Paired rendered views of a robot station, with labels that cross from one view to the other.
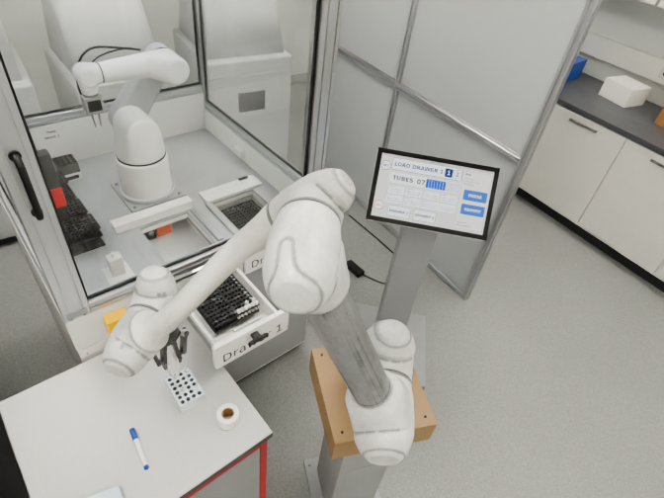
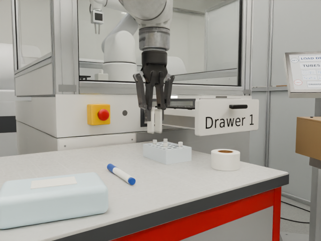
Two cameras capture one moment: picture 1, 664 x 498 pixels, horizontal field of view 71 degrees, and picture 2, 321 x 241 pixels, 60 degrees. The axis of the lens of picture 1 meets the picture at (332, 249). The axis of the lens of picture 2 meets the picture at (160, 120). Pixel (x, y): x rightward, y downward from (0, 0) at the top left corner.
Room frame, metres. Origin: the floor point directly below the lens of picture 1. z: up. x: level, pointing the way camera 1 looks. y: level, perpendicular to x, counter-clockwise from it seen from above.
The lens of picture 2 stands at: (0.01, 0.28, 0.93)
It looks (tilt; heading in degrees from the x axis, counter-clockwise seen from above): 5 degrees down; 11
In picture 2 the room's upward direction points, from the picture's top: straight up
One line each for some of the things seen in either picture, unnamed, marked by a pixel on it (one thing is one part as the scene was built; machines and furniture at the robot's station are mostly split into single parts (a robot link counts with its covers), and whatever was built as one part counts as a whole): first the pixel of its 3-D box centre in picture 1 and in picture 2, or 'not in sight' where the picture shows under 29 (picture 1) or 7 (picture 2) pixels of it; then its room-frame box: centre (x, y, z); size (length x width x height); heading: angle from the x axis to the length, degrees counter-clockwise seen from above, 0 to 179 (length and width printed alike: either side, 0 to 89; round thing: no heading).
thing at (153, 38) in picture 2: not in sight; (154, 41); (0.82, 0.45, 1.09); 0.09 x 0.09 x 0.06
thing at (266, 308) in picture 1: (220, 300); (187, 115); (1.10, 0.37, 0.86); 0.40 x 0.26 x 0.06; 45
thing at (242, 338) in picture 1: (252, 337); (229, 115); (0.96, 0.22, 0.87); 0.29 x 0.02 x 0.11; 135
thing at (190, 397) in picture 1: (185, 388); (166, 151); (0.79, 0.41, 0.78); 0.12 x 0.08 x 0.04; 43
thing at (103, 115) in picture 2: not in sight; (102, 115); (0.91, 0.65, 0.88); 0.04 x 0.03 x 0.04; 135
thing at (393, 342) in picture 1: (385, 354); not in sight; (0.85, -0.20, 1.03); 0.18 x 0.16 x 0.22; 0
